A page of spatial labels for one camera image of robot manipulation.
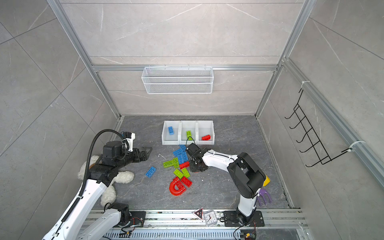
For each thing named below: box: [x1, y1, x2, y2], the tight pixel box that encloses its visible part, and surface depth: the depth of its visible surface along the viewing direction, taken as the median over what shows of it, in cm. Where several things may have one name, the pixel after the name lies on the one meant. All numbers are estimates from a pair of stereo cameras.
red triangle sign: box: [194, 208, 204, 220], surface depth 76 cm
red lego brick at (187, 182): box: [181, 176, 193, 188], surface depth 86 cm
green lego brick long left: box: [163, 157, 180, 169], surface depth 94 cm
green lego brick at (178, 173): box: [173, 168, 184, 179], surface depth 90 cm
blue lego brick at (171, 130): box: [168, 126, 174, 136], surface depth 109 cm
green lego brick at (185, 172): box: [181, 167, 191, 178], surface depth 90 cm
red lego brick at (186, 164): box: [179, 161, 190, 170], surface depth 92 cm
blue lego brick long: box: [173, 148, 183, 156], surface depth 99 cm
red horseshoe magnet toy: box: [169, 177, 186, 196], surface depth 85 cm
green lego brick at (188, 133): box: [186, 130, 193, 141], surface depth 108 cm
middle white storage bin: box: [179, 120, 199, 145], surface depth 109 cm
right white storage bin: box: [196, 120, 215, 145], surface depth 106 cm
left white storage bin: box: [161, 120, 181, 145], surface depth 108 cm
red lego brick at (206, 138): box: [201, 134, 211, 141], surface depth 106 cm
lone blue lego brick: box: [145, 166, 157, 179], surface depth 90 cm
